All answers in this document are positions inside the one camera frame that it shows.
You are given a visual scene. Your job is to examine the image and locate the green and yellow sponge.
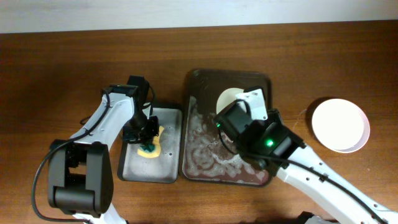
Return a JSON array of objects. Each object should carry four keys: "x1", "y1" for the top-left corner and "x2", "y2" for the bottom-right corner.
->
[{"x1": 137, "y1": 126, "x2": 164, "y2": 159}]

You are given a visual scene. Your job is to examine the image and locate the cream white plate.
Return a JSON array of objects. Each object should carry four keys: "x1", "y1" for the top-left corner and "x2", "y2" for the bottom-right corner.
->
[{"x1": 216, "y1": 88, "x2": 244, "y2": 114}]

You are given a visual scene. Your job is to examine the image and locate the pink plate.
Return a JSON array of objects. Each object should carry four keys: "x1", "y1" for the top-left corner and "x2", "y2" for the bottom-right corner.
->
[{"x1": 312, "y1": 105, "x2": 370, "y2": 153}]

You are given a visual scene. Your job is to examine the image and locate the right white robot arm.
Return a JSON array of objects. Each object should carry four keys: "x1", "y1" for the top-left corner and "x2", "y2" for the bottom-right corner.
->
[{"x1": 214, "y1": 101, "x2": 397, "y2": 223}]

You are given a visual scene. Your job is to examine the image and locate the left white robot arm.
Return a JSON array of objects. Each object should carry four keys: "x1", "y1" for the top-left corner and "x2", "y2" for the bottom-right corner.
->
[{"x1": 47, "y1": 76, "x2": 159, "y2": 223}]

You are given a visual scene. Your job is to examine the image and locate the small dark green tray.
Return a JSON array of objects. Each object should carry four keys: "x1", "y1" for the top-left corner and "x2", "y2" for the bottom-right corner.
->
[{"x1": 118, "y1": 103, "x2": 183, "y2": 184}]

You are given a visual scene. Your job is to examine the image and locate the large brown serving tray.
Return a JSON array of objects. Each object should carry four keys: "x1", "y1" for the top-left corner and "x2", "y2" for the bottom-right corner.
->
[{"x1": 180, "y1": 69, "x2": 272, "y2": 187}]

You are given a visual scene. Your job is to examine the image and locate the right black cable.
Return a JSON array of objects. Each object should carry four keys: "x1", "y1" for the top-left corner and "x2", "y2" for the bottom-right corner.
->
[{"x1": 217, "y1": 129, "x2": 246, "y2": 158}]

